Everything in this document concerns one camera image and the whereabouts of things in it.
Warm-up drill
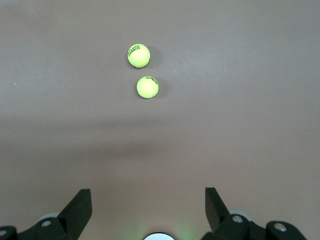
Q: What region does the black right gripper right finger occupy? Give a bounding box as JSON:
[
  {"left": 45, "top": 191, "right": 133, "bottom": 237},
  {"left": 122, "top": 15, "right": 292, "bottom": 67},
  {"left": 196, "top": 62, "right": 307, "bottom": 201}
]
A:
[{"left": 201, "top": 186, "right": 270, "bottom": 240}]

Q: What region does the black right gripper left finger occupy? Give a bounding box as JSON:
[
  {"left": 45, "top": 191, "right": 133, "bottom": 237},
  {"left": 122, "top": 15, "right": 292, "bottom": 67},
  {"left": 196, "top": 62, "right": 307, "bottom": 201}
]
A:
[{"left": 17, "top": 188, "right": 93, "bottom": 240}]

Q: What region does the yellow tennis ball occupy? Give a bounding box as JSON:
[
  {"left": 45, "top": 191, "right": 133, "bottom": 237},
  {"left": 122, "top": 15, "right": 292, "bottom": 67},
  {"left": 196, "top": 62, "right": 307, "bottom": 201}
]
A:
[
  {"left": 136, "top": 75, "right": 160, "bottom": 99},
  {"left": 126, "top": 43, "right": 151, "bottom": 68}
]

